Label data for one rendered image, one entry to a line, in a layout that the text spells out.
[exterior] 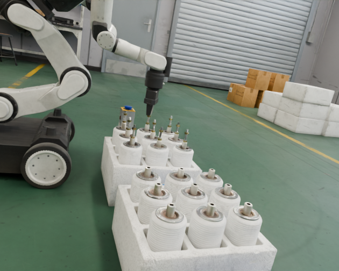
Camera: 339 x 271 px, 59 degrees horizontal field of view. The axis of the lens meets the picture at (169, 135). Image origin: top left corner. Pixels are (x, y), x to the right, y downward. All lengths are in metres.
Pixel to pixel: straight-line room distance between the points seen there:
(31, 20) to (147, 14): 5.07
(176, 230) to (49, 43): 1.02
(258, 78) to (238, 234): 4.25
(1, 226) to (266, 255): 0.85
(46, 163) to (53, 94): 0.32
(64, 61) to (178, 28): 5.16
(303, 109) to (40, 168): 3.03
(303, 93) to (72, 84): 2.82
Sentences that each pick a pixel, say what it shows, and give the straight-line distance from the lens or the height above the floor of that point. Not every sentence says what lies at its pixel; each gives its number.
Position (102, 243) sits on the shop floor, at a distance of 1.10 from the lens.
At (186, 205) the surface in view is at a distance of 0.92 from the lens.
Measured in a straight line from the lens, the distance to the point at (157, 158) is 1.28.
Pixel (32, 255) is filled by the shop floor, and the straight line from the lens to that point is 1.06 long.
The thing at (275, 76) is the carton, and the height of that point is 0.55.
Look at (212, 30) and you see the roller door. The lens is 6.78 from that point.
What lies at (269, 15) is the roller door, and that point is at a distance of 7.38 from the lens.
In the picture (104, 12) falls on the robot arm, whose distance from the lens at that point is 1.36.
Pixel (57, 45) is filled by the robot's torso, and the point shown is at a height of 0.59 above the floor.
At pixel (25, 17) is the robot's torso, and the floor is 0.68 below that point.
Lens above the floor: 0.66
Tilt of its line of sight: 16 degrees down
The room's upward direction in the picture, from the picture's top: 10 degrees clockwise
